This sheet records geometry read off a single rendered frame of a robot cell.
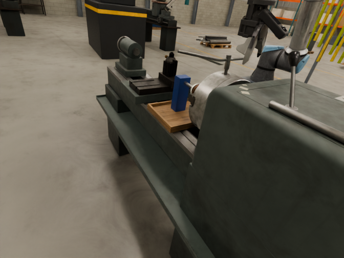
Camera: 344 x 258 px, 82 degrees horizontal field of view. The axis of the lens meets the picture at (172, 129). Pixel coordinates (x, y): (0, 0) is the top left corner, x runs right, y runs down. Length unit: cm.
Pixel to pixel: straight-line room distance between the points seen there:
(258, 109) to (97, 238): 143
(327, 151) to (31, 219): 184
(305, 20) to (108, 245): 181
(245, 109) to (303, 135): 17
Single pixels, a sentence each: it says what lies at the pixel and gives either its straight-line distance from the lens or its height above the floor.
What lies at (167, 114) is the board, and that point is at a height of 88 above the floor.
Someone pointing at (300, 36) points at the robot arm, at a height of 141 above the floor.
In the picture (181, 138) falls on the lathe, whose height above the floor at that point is 86.
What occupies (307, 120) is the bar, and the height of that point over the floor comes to 127.
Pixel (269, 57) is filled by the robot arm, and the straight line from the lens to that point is 143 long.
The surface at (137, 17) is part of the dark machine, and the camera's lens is 581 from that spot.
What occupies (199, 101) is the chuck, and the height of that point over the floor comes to 113.
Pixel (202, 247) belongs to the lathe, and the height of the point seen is 54.
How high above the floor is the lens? 148
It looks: 33 degrees down
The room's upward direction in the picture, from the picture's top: 8 degrees clockwise
